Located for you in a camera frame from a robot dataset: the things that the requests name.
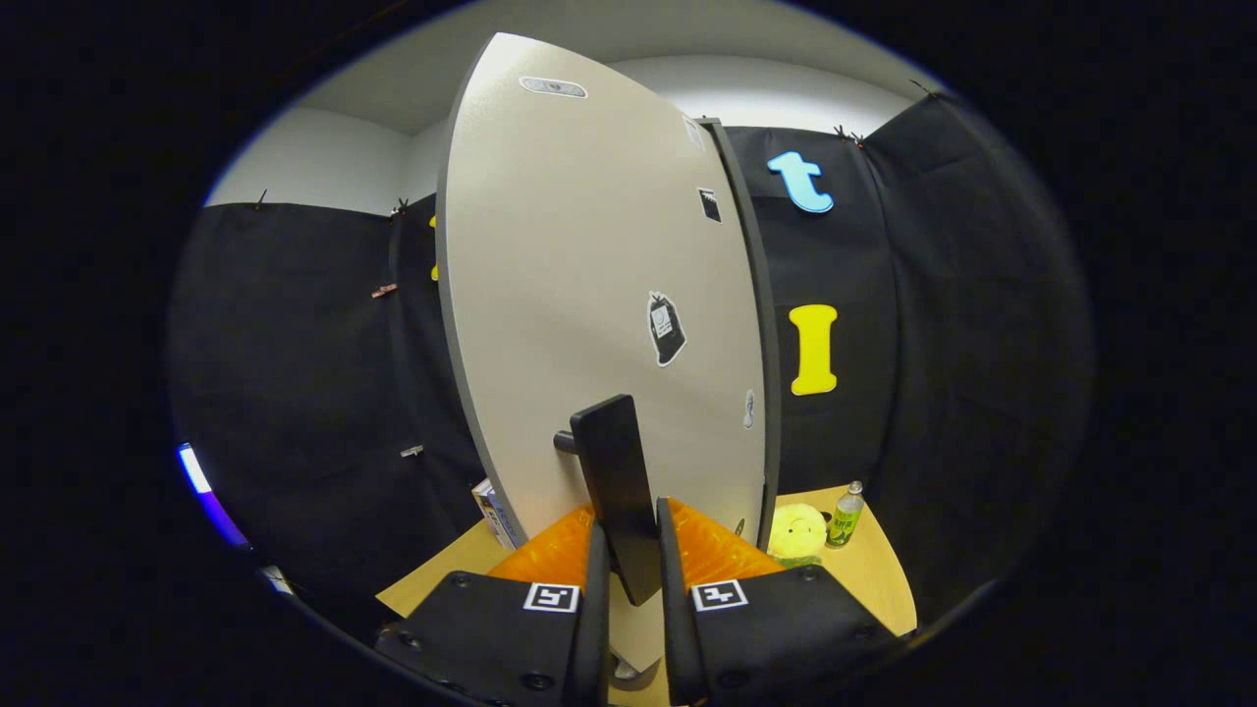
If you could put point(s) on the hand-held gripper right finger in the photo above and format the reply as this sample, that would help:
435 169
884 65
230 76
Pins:
673 628

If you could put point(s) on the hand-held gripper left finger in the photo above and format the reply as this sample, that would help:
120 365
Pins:
599 628

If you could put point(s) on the grey shoe cabinet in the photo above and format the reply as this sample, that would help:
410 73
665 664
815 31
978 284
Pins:
766 314

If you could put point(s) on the yellow pineapple plush toy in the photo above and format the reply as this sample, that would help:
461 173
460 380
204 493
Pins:
795 530

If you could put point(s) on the small green bottle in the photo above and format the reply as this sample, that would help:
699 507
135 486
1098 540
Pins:
845 520

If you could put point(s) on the black backdrop cloth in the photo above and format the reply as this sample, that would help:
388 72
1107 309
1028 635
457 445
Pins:
295 373

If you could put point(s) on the pink cloth clip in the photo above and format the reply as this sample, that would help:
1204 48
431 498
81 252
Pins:
384 291

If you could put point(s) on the black cloth clip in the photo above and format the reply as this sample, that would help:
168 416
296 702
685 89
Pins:
401 208
848 135
259 200
923 88

